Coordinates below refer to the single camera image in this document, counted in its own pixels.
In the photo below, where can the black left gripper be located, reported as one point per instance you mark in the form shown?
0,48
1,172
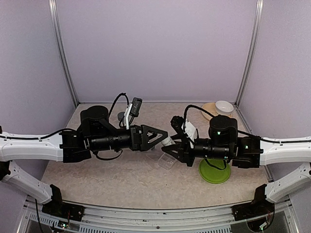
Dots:
139,141

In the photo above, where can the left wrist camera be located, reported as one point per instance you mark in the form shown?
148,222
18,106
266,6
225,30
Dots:
132,111

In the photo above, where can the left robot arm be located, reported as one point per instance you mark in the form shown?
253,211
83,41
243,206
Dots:
94,134

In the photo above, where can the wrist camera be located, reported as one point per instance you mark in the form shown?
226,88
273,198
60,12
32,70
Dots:
132,111
187,126

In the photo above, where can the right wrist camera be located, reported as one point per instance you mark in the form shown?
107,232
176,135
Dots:
187,126

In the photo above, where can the clear plastic pill organizer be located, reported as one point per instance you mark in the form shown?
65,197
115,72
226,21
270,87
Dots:
162,160

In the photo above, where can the small white pill bottle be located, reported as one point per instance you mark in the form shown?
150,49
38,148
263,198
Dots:
167,141

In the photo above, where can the green plate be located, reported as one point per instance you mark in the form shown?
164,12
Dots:
214,171

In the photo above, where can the front aluminium rail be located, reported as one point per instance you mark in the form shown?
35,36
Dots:
105,219

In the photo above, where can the aluminium frame post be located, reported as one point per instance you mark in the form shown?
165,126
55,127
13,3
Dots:
61,51
251,52

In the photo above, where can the grey-capped orange pill bottle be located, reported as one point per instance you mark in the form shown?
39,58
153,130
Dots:
122,119

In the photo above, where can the right aluminium frame post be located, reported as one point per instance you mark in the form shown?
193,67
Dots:
251,52

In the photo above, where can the white ceramic bowl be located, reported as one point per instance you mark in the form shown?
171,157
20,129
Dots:
224,108

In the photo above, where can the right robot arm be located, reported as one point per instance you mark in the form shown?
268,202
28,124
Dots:
249,151

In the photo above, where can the beige wooden plate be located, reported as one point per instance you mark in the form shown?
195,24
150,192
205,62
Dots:
210,107

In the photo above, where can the left aluminium frame post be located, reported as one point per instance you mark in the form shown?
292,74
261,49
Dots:
61,51

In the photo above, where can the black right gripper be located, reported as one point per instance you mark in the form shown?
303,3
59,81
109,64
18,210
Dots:
184,155

